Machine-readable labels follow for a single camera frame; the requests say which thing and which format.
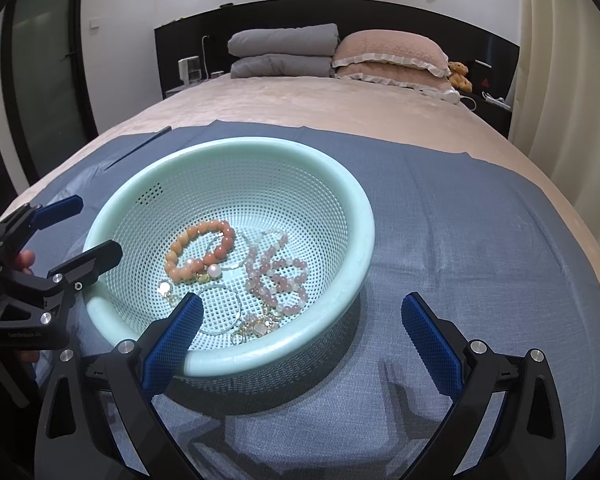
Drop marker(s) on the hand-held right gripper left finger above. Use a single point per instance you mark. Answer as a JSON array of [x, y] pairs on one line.
[[175, 345]]

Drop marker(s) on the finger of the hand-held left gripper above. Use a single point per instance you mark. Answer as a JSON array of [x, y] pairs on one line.
[[60, 210], [90, 260]]

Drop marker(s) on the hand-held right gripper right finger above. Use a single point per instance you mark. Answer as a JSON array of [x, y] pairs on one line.
[[432, 345]]

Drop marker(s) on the silver hoop earring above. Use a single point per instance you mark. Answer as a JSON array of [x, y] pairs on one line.
[[239, 310]]

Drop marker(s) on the gold pendant with white stone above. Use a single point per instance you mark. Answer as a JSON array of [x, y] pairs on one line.
[[254, 328]]

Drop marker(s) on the pearl earring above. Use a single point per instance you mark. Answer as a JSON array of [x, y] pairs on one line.
[[214, 271]]

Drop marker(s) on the clear crystal pendant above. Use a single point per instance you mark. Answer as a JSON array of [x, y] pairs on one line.
[[271, 315]]

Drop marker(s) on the mint green plastic basket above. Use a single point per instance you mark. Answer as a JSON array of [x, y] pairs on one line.
[[305, 200]]

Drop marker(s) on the person's left hand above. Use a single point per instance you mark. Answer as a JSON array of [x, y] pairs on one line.
[[25, 261]]

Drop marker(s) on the black thin stick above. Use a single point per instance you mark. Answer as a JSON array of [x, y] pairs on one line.
[[140, 146]]

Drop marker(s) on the blue cloth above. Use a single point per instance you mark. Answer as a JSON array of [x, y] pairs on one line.
[[455, 240]]

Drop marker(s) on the frosted glass door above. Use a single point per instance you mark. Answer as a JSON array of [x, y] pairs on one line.
[[40, 60]]

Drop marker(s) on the white bedside appliance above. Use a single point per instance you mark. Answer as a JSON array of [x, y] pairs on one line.
[[189, 70]]

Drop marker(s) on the black headboard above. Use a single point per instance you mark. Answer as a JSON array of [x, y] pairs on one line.
[[190, 40]]

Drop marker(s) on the white rounded device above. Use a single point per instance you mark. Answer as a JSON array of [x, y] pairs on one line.
[[450, 95]]

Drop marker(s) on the white power strip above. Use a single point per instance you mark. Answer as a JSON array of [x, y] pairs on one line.
[[495, 101]]

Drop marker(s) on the beige bed cover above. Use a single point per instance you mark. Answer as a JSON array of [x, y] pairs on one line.
[[330, 105]]

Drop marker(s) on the grey folded quilt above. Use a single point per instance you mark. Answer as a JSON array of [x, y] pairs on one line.
[[280, 66], [285, 40]]

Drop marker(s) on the brown teddy bear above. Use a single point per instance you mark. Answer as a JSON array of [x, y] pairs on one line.
[[459, 76]]

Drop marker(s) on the black box with red triangle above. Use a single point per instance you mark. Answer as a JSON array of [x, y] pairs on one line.
[[482, 77]]

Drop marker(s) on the pink frilled pillow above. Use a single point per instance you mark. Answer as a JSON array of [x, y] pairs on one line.
[[375, 77], [390, 47]]

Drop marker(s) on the cream curtain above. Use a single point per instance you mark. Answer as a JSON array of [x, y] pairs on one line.
[[565, 85]]

